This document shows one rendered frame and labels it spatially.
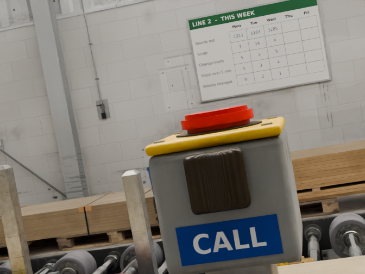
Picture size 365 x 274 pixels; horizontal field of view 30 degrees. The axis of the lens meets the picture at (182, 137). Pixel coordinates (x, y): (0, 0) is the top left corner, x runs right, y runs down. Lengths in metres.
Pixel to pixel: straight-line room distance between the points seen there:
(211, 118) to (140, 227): 1.18
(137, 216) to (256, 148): 1.19
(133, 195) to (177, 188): 1.17
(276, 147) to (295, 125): 7.19
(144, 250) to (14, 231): 0.31
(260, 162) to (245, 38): 7.20
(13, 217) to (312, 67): 6.11
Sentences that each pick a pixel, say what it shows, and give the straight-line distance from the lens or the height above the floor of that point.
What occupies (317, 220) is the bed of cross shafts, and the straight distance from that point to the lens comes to 2.01.
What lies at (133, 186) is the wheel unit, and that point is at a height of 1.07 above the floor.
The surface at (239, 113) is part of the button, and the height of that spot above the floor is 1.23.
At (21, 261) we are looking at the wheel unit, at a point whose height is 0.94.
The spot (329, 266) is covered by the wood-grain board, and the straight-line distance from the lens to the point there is 1.28.
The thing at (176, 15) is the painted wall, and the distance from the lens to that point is 7.68.
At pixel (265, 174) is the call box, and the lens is 0.34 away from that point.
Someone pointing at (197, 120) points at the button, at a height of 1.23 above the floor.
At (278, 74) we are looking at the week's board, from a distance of 7.50.
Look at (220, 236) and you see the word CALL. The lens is 0.35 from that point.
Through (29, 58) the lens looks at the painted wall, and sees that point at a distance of 8.15.
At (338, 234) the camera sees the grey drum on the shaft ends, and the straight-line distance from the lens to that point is 1.87.
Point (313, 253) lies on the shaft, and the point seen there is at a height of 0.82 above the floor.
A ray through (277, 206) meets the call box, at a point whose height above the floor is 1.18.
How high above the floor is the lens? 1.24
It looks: 3 degrees down
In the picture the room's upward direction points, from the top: 10 degrees counter-clockwise
